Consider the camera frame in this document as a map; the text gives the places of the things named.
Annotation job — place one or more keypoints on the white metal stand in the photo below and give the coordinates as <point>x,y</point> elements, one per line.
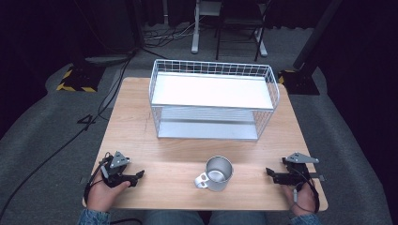
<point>200,22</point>

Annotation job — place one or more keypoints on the person's right hand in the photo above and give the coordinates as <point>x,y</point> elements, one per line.
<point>302,200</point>

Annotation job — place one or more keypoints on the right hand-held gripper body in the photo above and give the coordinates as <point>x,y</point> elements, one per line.
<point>297,173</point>

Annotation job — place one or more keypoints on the silver metal cup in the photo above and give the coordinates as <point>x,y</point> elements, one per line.
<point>216,177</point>

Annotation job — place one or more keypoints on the black folding chair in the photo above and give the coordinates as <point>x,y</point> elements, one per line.
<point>239,22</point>

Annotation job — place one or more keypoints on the yellow black striped stand base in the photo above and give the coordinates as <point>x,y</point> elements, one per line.
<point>298,82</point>
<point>79,79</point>

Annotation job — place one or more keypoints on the person's left hand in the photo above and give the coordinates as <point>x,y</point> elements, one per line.
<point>101,195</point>

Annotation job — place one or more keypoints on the black slanted stand post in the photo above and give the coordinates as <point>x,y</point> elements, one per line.
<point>316,34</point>

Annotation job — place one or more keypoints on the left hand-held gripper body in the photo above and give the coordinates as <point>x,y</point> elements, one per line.
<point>116,167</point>

